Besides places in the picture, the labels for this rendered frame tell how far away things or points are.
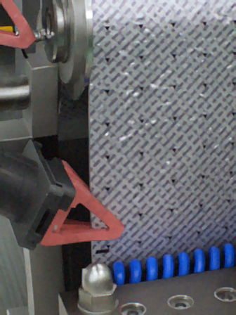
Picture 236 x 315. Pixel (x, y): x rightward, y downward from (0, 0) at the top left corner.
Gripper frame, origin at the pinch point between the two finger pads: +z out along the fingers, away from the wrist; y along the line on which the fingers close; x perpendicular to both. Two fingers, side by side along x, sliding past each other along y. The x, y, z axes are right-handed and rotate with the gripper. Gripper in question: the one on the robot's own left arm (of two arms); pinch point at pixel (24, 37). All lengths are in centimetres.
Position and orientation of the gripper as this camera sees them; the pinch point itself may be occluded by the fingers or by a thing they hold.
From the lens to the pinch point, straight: 81.1
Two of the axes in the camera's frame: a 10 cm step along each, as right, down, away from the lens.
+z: 7.8, 5.3, 3.4
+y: 2.0, 3.1, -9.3
